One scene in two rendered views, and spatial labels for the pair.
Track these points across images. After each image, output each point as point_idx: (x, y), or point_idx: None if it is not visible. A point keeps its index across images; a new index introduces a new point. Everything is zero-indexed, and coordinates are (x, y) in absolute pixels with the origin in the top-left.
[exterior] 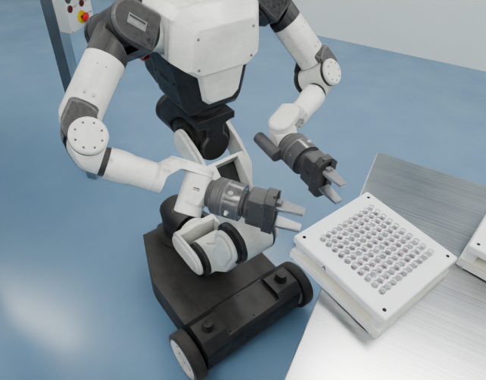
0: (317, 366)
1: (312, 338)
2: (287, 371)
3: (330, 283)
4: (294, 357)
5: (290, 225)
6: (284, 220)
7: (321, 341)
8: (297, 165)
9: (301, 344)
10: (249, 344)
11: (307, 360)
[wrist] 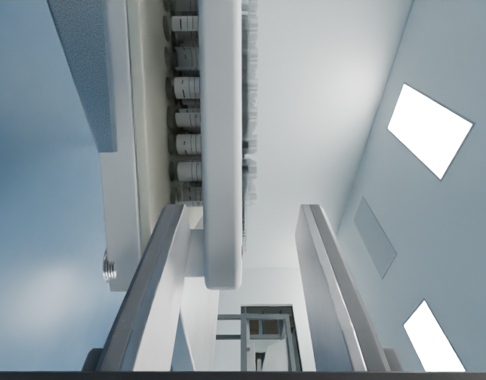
0: (191, 296)
1: (183, 292)
2: (188, 341)
3: (194, 224)
4: (186, 327)
5: (179, 268)
6: (163, 307)
7: (186, 280)
8: None
9: (183, 313)
10: None
11: (189, 307)
